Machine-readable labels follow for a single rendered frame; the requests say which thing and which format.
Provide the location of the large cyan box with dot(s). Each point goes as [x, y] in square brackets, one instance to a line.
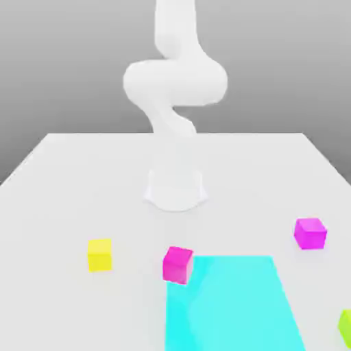
[233, 304]

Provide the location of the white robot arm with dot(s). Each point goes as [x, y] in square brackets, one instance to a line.
[175, 82]

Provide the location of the small lime green cube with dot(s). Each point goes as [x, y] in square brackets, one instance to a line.
[346, 327]

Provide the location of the small yellow cube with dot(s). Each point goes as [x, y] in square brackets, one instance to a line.
[99, 255]

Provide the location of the small purple cube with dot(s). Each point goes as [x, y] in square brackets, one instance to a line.
[310, 234]

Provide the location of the small pink cube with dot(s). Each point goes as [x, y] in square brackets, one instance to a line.
[176, 265]

